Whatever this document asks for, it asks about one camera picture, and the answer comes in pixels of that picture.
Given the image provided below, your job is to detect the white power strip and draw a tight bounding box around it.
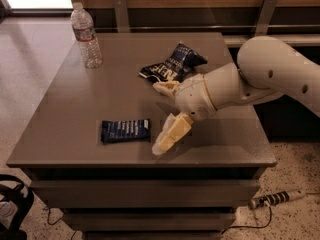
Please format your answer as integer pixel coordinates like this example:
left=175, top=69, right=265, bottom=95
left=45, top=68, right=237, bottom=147
left=248, top=190, right=306, bottom=209

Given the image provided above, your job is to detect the black power cable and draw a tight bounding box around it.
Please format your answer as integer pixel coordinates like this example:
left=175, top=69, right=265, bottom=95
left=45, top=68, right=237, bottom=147
left=221, top=206, right=273, bottom=235

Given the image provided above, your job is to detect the grey drawer cabinet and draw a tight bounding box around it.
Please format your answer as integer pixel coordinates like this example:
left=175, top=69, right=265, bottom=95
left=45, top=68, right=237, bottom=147
left=6, top=32, right=278, bottom=240

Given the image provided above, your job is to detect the clear plastic water bottle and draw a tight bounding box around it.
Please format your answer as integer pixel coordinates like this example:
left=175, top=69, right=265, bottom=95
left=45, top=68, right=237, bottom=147
left=71, top=2, right=103, bottom=69

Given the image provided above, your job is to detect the black bag with straps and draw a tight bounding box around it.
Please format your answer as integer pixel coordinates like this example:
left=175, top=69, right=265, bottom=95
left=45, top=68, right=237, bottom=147
left=0, top=174, right=34, bottom=240

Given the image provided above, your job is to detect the blue rxbar blueberry wrapper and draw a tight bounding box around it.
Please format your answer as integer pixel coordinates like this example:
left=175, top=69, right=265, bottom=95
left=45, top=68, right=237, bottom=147
left=101, top=119, right=151, bottom=144

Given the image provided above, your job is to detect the right metal wall bracket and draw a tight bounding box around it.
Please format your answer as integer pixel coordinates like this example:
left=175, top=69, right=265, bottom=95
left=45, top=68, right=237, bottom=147
left=254, top=0, right=278, bottom=36

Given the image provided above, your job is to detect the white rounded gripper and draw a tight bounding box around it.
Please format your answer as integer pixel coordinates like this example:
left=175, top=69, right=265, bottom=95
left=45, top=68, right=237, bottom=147
left=152, top=74, right=216, bottom=156

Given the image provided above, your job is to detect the horizontal metal rail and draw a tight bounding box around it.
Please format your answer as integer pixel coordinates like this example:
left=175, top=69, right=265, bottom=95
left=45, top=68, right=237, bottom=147
left=96, top=24, right=320, bottom=31

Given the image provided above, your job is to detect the dark blue chip bag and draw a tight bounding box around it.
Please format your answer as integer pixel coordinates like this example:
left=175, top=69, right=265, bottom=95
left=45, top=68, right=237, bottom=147
left=139, top=42, right=207, bottom=83

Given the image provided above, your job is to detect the metal wall bracket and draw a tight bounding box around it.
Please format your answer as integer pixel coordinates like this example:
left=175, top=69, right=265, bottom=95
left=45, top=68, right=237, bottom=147
left=254, top=0, right=278, bottom=36
left=113, top=0, right=130, bottom=33

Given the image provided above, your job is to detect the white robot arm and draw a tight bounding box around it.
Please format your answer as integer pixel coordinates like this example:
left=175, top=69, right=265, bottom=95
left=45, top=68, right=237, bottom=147
left=152, top=36, right=320, bottom=155

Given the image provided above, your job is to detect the left metal wall bracket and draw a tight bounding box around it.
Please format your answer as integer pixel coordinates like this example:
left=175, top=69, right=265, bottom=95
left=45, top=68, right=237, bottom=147
left=113, top=0, right=130, bottom=33

